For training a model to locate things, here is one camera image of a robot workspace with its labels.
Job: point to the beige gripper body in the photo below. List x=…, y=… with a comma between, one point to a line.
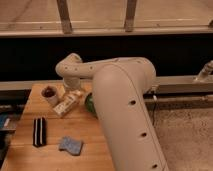
x=71, y=84

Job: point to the white plastic bottle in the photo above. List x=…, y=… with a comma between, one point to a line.
x=69, y=101

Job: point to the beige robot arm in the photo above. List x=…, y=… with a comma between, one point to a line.
x=118, y=86

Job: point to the white cup with dark contents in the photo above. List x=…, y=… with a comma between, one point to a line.
x=50, y=94

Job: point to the green bowl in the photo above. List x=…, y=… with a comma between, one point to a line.
x=90, y=105

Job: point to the wooden table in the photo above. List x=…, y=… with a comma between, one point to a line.
x=78, y=124

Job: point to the black and white striped cloth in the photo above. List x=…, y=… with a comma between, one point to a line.
x=39, y=132

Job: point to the blue sponge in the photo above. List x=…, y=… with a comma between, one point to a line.
x=72, y=146

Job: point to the metal window frame post left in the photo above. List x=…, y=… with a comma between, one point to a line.
x=64, y=16

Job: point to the metal window frame post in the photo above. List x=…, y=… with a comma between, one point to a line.
x=130, y=15
x=64, y=16

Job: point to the metal window frame post right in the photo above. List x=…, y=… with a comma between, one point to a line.
x=130, y=15

